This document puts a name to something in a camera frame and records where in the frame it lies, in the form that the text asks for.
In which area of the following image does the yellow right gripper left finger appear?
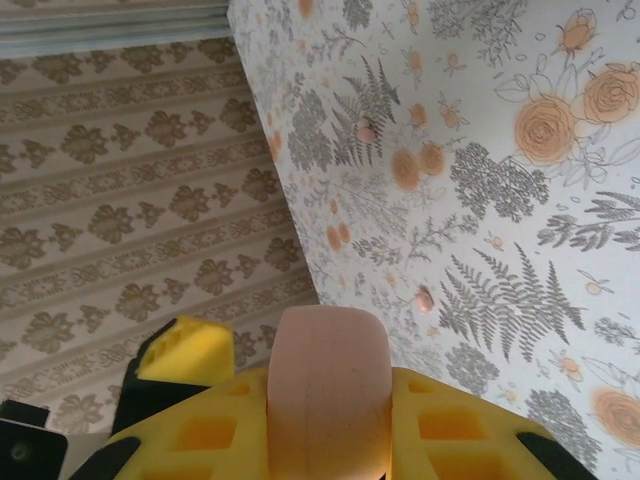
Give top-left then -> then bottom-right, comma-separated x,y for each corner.
69,367 -> 275,480

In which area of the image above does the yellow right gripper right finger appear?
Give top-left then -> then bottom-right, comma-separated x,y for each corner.
387,367 -> 604,480

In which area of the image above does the pink earbud charging case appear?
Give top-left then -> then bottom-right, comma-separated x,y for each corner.
266,305 -> 392,480

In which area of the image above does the pink wireless earbud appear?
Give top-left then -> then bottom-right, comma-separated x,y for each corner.
413,284 -> 436,315

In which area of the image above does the aluminium frame post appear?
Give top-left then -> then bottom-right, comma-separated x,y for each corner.
0,4 -> 232,57

